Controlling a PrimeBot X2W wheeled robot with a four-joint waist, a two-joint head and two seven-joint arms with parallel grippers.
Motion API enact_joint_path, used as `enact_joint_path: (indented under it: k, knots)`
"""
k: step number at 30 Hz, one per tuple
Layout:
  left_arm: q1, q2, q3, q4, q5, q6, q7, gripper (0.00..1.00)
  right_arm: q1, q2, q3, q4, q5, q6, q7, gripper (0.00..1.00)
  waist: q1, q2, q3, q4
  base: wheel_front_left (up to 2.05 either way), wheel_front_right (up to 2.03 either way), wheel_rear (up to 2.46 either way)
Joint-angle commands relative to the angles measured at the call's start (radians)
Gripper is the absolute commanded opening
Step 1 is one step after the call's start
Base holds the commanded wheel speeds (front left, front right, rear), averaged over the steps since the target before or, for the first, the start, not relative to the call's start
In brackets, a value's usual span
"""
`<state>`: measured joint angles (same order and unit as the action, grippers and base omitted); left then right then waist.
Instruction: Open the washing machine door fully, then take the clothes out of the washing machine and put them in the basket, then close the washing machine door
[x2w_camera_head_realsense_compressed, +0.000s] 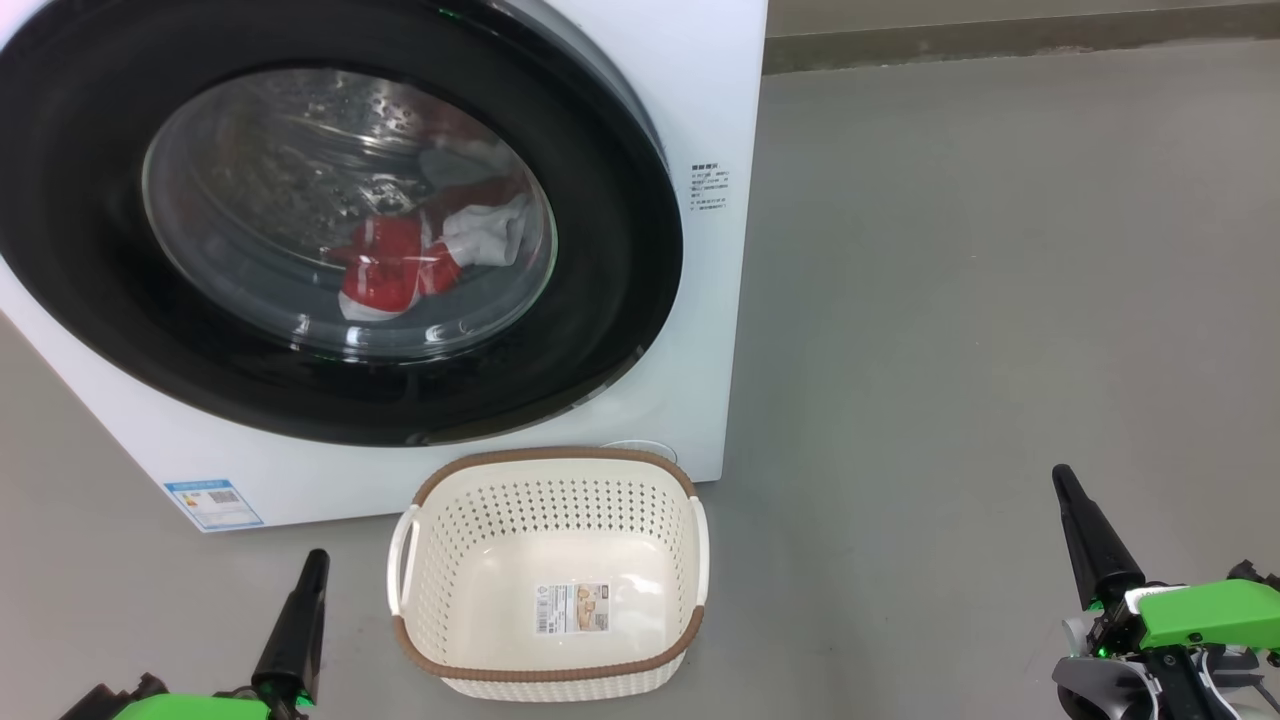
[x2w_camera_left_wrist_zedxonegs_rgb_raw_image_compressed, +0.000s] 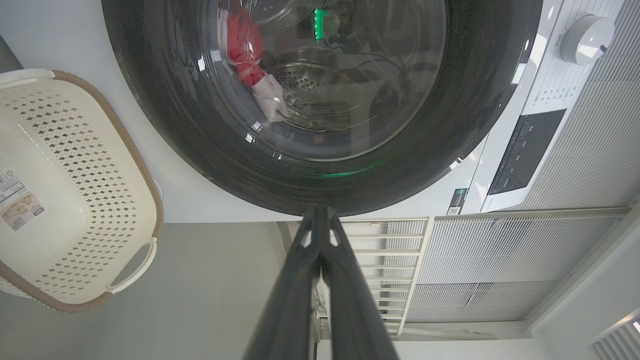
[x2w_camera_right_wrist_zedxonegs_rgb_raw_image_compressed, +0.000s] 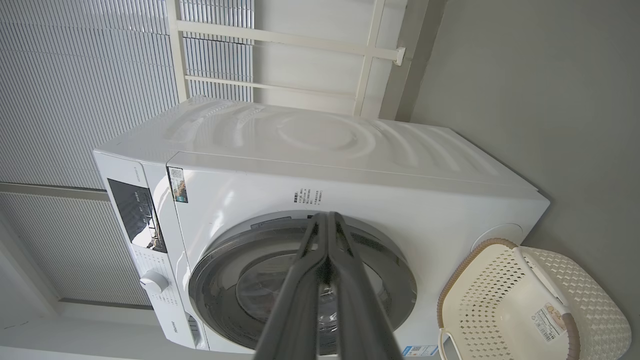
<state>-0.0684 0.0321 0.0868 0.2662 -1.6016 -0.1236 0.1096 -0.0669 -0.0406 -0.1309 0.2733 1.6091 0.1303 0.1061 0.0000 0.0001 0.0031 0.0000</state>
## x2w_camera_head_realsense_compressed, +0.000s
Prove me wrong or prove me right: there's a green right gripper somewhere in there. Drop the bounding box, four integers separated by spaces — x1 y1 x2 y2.
1052 464 1280 657

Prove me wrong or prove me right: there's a red and white garment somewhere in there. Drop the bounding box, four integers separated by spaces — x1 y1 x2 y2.
330 178 531 323

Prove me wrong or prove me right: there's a round black glass washer door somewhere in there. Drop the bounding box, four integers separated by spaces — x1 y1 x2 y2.
0 0 686 448

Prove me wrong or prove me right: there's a printed product label sticker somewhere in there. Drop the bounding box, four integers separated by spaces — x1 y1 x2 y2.
535 583 611 636

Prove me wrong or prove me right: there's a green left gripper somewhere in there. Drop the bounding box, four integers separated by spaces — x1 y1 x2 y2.
112 548 331 720

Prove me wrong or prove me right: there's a cream laundry basket brown rim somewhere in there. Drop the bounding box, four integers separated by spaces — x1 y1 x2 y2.
387 447 711 703

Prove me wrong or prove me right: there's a blue energy label sticker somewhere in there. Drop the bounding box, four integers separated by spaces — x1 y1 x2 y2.
163 479 265 531

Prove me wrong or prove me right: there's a white front-load washing machine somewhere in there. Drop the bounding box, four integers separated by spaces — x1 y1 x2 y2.
0 0 769 533

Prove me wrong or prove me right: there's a round drain filter cover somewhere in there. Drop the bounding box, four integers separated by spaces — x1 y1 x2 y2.
600 440 679 466

